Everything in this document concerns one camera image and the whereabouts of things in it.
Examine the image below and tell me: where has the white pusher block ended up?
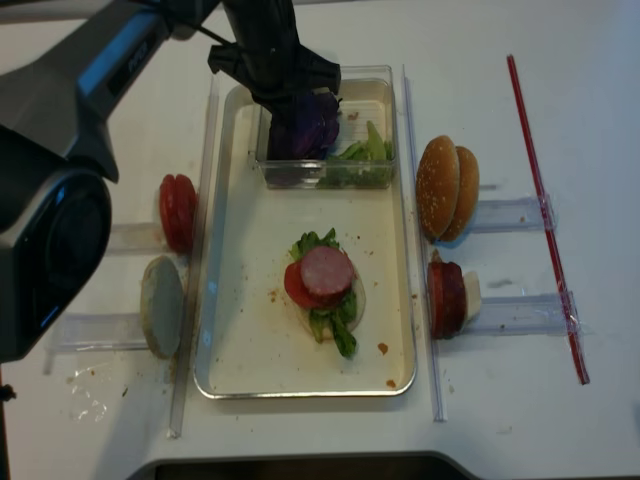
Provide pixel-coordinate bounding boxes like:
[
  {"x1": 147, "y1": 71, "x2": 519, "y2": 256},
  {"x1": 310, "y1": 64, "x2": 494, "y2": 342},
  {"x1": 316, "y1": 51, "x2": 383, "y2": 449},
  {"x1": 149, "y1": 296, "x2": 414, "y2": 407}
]
[{"x1": 461, "y1": 271, "x2": 482, "y2": 330}]

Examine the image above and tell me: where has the red straw strip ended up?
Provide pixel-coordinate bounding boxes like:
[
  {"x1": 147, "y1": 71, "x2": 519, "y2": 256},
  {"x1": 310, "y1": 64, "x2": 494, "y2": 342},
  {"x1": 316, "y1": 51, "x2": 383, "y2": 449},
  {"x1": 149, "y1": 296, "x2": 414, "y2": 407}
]
[{"x1": 506, "y1": 54, "x2": 590, "y2": 385}]

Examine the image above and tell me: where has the clear plastic lettuce container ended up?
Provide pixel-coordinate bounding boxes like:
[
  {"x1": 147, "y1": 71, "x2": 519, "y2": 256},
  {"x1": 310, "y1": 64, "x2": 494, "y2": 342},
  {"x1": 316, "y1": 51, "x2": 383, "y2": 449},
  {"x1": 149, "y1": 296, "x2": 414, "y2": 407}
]
[{"x1": 252, "y1": 65, "x2": 397, "y2": 189}]

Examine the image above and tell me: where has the green lettuce on burger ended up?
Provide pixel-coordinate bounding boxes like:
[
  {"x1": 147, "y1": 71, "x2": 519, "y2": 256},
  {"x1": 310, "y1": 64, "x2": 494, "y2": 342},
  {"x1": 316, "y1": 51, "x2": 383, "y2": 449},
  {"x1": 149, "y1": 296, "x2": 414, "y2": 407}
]
[{"x1": 287, "y1": 230, "x2": 357, "y2": 359}]

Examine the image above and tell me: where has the green lettuce in container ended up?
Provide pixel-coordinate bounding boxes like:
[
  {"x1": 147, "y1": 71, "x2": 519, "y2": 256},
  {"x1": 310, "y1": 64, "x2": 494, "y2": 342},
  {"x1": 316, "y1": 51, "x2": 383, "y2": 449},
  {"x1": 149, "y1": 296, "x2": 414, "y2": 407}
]
[{"x1": 316, "y1": 120, "x2": 394, "y2": 189}]

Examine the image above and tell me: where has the clear rail for tomato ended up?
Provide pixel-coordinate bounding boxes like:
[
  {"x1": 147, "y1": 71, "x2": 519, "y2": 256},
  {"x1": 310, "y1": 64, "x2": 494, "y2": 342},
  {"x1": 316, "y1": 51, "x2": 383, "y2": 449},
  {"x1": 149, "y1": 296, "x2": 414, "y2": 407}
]
[{"x1": 105, "y1": 222, "x2": 169, "y2": 255}]

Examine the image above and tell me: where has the stack of tomato slices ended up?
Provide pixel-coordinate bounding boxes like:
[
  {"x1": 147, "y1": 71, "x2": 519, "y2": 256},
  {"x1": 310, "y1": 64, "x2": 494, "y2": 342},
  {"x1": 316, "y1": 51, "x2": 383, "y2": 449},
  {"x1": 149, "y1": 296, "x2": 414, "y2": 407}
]
[{"x1": 159, "y1": 174, "x2": 198, "y2": 255}]

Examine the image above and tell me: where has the clear rail for sausage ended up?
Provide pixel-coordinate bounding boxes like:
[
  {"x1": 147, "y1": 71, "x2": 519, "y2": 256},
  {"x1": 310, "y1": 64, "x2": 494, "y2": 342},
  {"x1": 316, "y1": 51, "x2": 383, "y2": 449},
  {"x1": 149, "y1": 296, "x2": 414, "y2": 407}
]
[{"x1": 462, "y1": 292, "x2": 582, "y2": 336}]

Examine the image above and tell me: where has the tomato slice on burger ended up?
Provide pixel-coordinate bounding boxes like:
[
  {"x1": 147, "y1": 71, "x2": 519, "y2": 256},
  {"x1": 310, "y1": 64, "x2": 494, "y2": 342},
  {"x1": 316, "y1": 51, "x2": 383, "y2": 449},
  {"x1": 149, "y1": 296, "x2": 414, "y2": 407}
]
[{"x1": 284, "y1": 261, "x2": 323, "y2": 309}]

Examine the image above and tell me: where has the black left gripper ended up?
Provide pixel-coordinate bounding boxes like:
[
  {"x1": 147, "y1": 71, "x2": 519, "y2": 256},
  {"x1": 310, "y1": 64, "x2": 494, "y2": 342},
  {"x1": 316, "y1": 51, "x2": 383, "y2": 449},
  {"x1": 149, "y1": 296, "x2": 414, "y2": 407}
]
[{"x1": 207, "y1": 0, "x2": 343, "y2": 131}]

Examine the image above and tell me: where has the dark table edge panel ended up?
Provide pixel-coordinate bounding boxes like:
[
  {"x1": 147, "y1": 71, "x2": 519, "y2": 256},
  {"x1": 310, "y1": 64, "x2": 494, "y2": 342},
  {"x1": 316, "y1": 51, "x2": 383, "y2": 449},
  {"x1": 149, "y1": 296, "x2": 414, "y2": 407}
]
[{"x1": 129, "y1": 453, "x2": 477, "y2": 479}]

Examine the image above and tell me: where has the sesame bun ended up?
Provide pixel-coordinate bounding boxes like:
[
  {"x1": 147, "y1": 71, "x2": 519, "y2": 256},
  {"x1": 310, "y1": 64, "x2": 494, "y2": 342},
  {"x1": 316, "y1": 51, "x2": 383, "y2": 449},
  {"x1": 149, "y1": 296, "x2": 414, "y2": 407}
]
[
  {"x1": 441, "y1": 146, "x2": 480, "y2": 242},
  {"x1": 415, "y1": 135, "x2": 460, "y2": 241}
]

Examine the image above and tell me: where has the stack of sausage slices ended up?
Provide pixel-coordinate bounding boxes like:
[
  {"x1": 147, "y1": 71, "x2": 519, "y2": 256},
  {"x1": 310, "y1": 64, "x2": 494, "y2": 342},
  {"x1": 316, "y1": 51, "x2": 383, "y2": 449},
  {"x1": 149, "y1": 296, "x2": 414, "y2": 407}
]
[{"x1": 427, "y1": 250, "x2": 467, "y2": 340}]

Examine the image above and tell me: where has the clear long rail left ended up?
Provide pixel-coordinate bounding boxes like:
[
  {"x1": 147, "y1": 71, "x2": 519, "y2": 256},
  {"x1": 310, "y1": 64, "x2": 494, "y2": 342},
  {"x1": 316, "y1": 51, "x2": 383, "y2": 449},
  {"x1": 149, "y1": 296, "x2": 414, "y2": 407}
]
[{"x1": 167, "y1": 77, "x2": 220, "y2": 440}]

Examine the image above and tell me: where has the metal tray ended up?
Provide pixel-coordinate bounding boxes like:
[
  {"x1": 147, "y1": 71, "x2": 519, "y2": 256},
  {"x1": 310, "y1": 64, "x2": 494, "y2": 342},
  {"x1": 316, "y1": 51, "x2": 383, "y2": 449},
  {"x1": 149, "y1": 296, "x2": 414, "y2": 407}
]
[{"x1": 193, "y1": 86, "x2": 417, "y2": 399}]

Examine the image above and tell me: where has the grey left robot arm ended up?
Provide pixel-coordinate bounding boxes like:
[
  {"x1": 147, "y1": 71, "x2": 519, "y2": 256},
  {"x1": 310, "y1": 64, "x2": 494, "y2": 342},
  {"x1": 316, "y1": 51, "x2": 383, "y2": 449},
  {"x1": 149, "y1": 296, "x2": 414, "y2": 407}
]
[{"x1": 1, "y1": 1, "x2": 341, "y2": 362}]

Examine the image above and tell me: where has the clear long rail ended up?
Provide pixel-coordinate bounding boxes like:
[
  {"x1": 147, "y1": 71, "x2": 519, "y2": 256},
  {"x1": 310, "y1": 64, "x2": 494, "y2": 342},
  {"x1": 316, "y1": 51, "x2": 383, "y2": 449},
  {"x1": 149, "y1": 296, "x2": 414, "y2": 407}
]
[
  {"x1": 401, "y1": 65, "x2": 448, "y2": 423},
  {"x1": 167, "y1": 77, "x2": 220, "y2": 440}
]

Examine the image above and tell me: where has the purple lettuce leaf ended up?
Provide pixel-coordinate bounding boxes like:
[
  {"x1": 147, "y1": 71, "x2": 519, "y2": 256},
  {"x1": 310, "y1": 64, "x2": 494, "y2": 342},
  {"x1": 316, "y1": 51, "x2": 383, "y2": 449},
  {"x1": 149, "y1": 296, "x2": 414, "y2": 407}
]
[{"x1": 267, "y1": 91, "x2": 340, "y2": 160}]

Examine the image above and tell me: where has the clear rail for bun bottom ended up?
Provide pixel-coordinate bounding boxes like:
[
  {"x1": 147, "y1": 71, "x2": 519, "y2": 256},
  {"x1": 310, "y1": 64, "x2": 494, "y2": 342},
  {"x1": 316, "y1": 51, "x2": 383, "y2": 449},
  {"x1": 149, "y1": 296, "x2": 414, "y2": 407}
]
[{"x1": 43, "y1": 313, "x2": 148, "y2": 375}]

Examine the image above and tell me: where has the sesame bun top front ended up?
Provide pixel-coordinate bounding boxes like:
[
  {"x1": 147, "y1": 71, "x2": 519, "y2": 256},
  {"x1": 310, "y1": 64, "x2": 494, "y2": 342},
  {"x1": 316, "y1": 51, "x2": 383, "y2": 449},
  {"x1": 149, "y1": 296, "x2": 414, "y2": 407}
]
[{"x1": 415, "y1": 135, "x2": 460, "y2": 241}]

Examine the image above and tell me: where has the sausage slice on burger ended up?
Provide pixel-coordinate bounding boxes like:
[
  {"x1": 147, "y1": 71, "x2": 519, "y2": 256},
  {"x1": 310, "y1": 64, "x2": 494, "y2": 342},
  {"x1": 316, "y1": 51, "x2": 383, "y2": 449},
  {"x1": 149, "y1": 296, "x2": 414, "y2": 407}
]
[{"x1": 300, "y1": 246, "x2": 355, "y2": 300}]

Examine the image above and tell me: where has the clear rail for buns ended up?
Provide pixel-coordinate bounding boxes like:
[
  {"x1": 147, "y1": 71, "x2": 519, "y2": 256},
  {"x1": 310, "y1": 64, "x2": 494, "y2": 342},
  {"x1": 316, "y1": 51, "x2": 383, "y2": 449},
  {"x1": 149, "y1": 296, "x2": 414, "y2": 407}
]
[{"x1": 468, "y1": 196, "x2": 557, "y2": 234}]

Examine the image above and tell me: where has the bun bottom standing left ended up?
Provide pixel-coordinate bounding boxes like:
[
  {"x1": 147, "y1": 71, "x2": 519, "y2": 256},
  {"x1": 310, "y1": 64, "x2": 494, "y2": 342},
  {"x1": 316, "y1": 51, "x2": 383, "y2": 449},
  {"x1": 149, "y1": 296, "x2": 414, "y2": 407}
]
[{"x1": 140, "y1": 255, "x2": 184, "y2": 359}]

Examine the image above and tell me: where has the clear long rail right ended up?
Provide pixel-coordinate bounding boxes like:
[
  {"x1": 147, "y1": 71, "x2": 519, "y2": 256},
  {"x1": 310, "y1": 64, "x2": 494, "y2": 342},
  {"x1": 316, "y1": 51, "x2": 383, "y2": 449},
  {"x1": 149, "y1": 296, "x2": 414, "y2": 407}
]
[{"x1": 401, "y1": 65, "x2": 448, "y2": 423}]

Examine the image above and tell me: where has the bottom bun on tray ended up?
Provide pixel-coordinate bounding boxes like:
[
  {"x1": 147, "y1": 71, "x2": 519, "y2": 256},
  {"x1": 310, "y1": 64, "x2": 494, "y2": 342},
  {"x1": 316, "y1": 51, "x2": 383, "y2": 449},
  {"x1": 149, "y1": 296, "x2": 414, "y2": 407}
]
[{"x1": 287, "y1": 270, "x2": 366, "y2": 343}]

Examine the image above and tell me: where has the black cable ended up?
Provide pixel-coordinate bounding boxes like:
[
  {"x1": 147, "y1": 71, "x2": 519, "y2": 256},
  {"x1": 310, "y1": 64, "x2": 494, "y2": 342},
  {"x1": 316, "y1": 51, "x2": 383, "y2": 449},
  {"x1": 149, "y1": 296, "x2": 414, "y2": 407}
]
[{"x1": 169, "y1": 0, "x2": 236, "y2": 49}]

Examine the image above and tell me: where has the sesame bun top rear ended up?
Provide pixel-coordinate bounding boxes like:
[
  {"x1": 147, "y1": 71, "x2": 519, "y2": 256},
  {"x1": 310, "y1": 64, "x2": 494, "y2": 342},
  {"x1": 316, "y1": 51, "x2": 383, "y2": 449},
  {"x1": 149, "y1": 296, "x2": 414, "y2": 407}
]
[{"x1": 441, "y1": 146, "x2": 480, "y2": 242}]

